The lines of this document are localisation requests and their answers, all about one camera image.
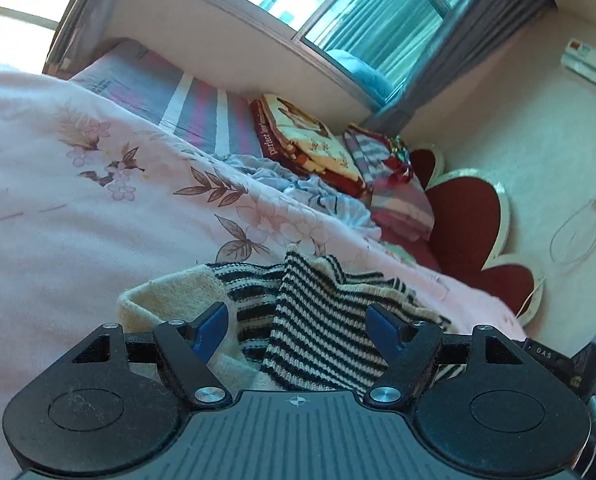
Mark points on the striped mattress cover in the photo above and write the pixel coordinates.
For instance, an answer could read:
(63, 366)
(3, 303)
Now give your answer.
(146, 84)

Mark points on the pink floral bed sheet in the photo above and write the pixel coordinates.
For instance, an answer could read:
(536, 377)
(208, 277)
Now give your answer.
(95, 201)

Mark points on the grey curtain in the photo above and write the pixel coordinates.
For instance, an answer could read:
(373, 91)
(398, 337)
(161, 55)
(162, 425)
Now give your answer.
(78, 36)
(471, 32)

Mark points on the grey right curtain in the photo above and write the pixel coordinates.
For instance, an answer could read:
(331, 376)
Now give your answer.
(471, 32)

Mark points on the yellow red folded blanket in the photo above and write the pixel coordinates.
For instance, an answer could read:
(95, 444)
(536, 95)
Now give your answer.
(304, 145)

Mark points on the red white scalloped headboard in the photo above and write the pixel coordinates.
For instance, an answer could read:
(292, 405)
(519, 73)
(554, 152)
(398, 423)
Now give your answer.
(473, 221)

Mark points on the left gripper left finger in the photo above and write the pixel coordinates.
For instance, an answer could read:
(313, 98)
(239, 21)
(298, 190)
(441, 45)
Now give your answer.
(184, 350)

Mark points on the white air conditioner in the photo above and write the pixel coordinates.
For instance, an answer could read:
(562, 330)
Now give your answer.
(580, 58)

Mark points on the light blue ruffled cloth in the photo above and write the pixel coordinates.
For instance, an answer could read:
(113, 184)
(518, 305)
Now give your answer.
(311, 191)

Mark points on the striped red grey pillow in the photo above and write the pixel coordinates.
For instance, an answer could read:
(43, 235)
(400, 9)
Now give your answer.
(399, 207)

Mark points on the cream striped knit sweater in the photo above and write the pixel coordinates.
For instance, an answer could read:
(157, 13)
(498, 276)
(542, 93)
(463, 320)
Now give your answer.
(296, 325)

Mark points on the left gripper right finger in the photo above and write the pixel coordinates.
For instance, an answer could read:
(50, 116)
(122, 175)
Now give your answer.
(410, 351)

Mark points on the grey left curtain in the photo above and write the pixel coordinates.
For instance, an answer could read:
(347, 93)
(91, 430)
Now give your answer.
(78, 36)

